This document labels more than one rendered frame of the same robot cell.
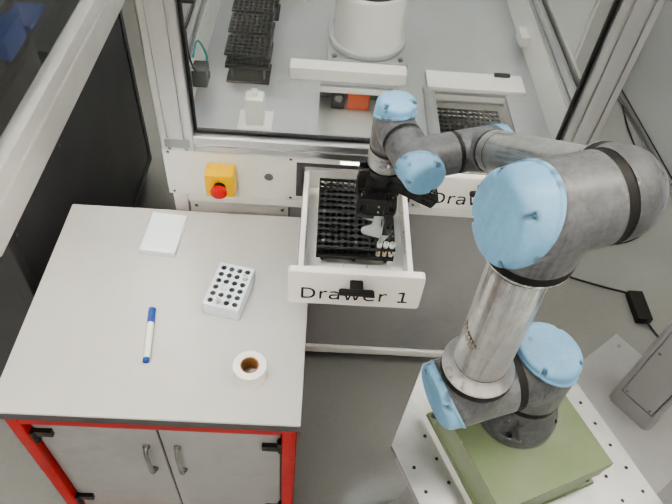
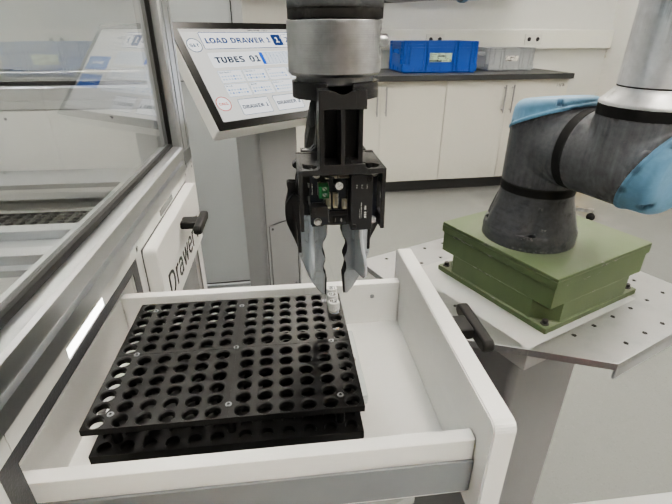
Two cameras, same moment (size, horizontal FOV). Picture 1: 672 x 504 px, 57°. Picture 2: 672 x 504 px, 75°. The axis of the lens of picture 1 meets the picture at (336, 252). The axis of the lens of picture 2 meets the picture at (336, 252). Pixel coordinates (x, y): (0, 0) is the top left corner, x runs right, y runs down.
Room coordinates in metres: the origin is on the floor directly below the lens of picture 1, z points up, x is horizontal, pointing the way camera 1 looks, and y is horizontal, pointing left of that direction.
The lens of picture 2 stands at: (0.95, 0.31, 1.17)
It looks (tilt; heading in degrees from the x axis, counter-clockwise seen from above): 26 degrees down; 267
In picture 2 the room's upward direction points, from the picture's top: straight up
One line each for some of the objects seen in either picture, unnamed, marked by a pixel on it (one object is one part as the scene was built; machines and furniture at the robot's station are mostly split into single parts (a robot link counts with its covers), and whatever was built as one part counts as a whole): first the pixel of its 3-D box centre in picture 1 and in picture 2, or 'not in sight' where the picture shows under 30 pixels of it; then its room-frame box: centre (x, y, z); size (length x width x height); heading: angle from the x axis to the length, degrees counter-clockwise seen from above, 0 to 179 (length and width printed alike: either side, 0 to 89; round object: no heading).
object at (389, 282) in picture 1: (355, 287); (434, 354); (0.82, -0.05, 0.87); 0.29 x 0.02 x 0.11; 94
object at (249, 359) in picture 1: (249, 369); not in sight; (0.65, 0.15, 0.78); 0.07 x 0.07 x 0.04
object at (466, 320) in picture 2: (356, 288); (462, 327); (0.80, -0.05, 0.91); 0.07 x 0.04 x 0.01; 94
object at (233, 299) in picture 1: (229, 290); not in sight; (0.85, 0.23, 0.78); 0.12 x 0.08 x 0.04; 172
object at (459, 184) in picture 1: (479, 193); (179, 241); (1.16, -0.34, 0.87); 0.29 x 0.02 x 0.11; 94
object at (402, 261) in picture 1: (354, 220); (230, 377); (1.03, -0.04, 0.86); 0.40 x 0.26 x 0.06; 4
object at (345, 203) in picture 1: (354, 221); (239, 372); (1.02, -0.04, 0.87); 0.22 x 0.18 x 0.06; 4
